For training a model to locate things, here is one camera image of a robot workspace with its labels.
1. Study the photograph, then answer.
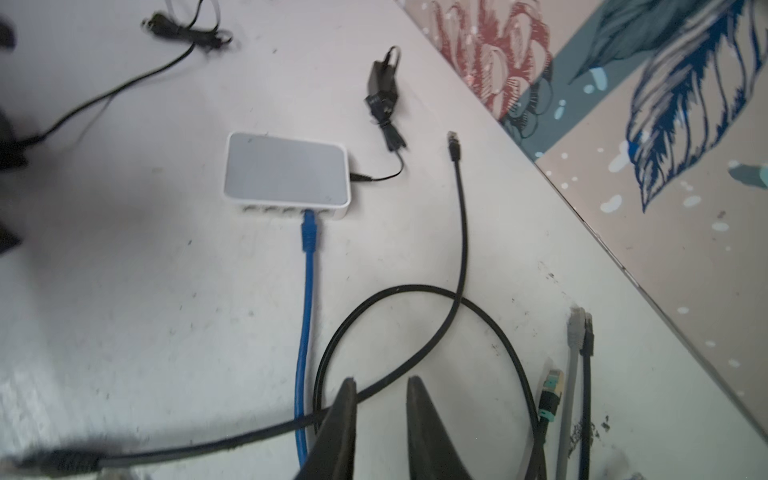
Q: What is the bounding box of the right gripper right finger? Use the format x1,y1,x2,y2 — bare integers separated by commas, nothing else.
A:
406,376,471,480

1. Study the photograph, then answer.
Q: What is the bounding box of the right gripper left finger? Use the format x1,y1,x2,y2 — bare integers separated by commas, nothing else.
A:
296,377,357,480

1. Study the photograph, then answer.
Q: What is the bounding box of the blue ethernet cable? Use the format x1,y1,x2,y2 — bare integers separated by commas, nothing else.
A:
292,208,320,469

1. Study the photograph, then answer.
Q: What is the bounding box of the black looped ethernet cable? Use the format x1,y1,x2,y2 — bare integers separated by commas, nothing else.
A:
0,130,548,480

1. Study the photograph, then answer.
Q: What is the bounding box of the black power adapter with cable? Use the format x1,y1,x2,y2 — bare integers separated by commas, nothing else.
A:
350,45,407,183

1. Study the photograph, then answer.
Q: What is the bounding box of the green banded shielded ethernet cable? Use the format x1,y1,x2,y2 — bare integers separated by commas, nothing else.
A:
523,368,566,480

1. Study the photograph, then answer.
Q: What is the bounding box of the grey ethernet cable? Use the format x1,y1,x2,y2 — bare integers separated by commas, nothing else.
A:
553,305,588,480

